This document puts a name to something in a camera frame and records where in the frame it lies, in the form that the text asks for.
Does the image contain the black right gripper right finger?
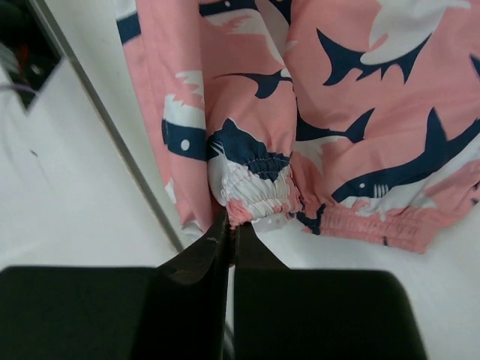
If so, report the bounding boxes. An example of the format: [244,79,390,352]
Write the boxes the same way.
[233,223,427,359]

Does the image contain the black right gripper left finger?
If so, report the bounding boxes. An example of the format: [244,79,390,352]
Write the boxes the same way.
[1,212,230,359]

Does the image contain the pink shark print shorts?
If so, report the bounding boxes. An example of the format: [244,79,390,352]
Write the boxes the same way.
[114,1,479,253]

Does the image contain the aluminium table edge rail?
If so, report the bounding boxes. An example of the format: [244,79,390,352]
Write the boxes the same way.
[28,1,185,253]

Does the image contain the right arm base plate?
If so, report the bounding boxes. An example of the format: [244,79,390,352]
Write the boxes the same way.
[1,1,62,110]

